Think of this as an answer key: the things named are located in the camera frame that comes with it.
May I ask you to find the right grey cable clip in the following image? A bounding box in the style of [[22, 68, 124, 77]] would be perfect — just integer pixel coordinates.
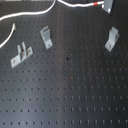
[[105, 27, 120, 52]]

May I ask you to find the white cable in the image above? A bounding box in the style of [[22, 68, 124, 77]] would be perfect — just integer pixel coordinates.
[[0, 0, 105, 49]]

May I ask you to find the middle grey cable clip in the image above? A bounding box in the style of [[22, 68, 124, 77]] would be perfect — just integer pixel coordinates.
[[40, 27, 53, 49]]

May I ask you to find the left grey cable clip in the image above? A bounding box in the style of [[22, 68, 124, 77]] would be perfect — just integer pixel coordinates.
[[10, 43, 33, 68]]

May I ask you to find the grey cable clip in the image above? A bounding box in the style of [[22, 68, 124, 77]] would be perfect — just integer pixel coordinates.
[[40, 27, 53, 49], [10, 43, 33, 68], [105, 27, 120, 52]]

